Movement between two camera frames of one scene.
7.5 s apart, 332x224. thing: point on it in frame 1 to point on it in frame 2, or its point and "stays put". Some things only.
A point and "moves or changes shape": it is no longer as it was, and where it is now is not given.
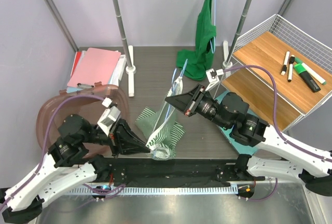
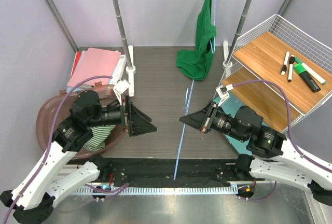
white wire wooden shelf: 281,69 stays put
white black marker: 286,63 stays put
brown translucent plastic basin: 89,109 stays put
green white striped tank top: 161,129 moves or changes shape
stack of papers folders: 95,65 stays put
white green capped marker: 314,74 stays put
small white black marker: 291,62 stays put
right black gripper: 188,102 to 196,119
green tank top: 196,62 stays put
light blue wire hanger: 175,83 to 186,112
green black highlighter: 307,78 stays put
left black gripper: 123,139 to 135,122
